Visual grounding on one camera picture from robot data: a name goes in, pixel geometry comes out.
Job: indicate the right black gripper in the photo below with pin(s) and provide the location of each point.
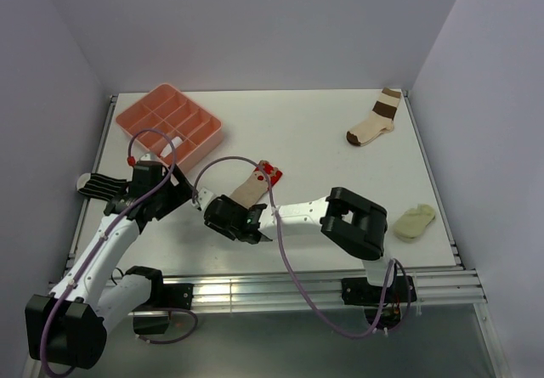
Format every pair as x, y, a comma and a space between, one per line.
224, 232

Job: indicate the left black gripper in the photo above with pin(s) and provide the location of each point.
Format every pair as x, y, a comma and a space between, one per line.
180, 194

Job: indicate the beige reindeer sock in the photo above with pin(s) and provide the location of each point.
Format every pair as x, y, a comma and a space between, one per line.
256, 186

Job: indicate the white sock with black stripes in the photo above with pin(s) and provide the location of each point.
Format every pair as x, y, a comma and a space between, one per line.
170, 147

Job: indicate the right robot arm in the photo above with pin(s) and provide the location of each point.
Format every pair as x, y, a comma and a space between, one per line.
352, 222

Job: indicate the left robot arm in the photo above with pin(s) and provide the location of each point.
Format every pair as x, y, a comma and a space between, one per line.
71, 323

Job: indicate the black white striped ankle sock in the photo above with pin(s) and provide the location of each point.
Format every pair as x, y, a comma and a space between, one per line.
98, 186

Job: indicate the pink compartment organizer tray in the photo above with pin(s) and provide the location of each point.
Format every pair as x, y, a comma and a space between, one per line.
170, 111

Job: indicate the cream brown striped sock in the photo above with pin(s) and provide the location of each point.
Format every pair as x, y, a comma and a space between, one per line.
379, 121

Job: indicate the pale green ankle sock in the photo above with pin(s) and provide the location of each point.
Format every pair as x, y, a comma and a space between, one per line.
412, 224

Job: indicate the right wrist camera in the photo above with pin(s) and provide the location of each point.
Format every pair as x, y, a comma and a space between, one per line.
203, 198

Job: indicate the aluminium table front rail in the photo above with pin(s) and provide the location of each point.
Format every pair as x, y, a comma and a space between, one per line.
276, 292

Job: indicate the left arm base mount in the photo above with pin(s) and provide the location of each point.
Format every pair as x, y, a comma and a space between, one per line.
172, 307

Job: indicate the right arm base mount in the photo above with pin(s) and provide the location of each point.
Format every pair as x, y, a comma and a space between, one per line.
358, 292

